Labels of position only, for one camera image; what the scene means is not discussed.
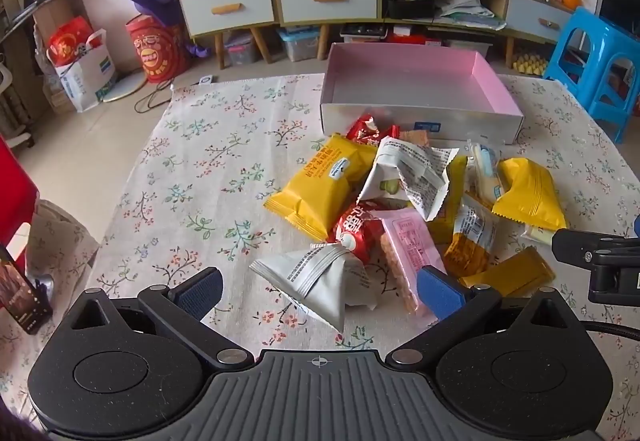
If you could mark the pink cardboard box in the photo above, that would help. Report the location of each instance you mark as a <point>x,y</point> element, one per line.
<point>400,76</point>

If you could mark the red printed drum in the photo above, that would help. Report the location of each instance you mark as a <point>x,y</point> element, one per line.
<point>155,48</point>

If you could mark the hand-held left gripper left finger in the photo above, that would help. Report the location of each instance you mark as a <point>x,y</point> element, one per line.
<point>202,293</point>

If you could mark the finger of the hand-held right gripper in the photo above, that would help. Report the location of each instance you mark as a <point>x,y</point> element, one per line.
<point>580,246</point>
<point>637,227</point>

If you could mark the red candy packet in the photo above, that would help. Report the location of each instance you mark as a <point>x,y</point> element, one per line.
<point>357,233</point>
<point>365,131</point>

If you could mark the brown snack packet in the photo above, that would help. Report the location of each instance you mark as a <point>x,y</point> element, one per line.
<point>515,271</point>

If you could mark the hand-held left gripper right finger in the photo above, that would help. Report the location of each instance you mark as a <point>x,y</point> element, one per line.
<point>440,293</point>

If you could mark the pink wafer packet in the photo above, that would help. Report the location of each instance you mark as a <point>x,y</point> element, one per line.
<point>410,251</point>

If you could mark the clear storage box dark lid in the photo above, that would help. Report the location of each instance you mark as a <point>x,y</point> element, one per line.
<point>362,33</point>

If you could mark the orange and white snack packet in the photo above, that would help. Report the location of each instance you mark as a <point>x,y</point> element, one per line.
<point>472,241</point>

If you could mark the blue plastic stool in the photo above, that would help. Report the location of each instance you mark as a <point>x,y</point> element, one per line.
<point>592,46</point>

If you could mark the orange fruit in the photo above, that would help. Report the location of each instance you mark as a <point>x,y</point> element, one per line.
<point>572,0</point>

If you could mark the clear packet of white biscuits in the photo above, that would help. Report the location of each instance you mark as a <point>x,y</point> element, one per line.
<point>484,171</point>

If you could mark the pile of papers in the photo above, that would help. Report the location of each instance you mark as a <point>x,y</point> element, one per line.
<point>470,8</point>

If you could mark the small peach snack packet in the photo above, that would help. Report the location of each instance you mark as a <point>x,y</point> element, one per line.
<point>416,137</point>

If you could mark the pale blue drawer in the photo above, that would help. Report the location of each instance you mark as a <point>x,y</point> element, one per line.
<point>537,18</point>

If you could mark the white shopping bag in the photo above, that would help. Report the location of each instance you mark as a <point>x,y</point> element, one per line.
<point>87,76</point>

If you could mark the small pale snack packet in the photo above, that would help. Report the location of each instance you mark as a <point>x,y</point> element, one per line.
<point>537,235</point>

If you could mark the white foot switch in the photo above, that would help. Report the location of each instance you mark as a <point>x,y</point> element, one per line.
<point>207,80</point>

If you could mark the round white base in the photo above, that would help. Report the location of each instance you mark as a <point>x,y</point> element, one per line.
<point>125,88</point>

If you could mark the dark phone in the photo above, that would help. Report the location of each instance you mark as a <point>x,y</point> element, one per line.
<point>22,291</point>

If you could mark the red chair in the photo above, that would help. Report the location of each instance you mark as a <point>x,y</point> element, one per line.
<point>15,201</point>

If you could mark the clear storage box blue lid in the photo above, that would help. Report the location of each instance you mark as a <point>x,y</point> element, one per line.
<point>299,46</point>

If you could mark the yellow egg tray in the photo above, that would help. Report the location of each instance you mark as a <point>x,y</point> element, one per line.
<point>530,62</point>

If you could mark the red gift bag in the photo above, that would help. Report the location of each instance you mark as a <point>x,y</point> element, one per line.
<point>72,41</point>

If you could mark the red carton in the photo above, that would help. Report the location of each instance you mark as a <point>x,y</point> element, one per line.
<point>415,40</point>

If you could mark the beige cloth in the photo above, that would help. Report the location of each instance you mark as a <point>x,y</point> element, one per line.
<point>62,236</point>

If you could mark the floral tablecloth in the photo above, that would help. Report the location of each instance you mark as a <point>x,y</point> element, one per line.
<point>200,171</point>

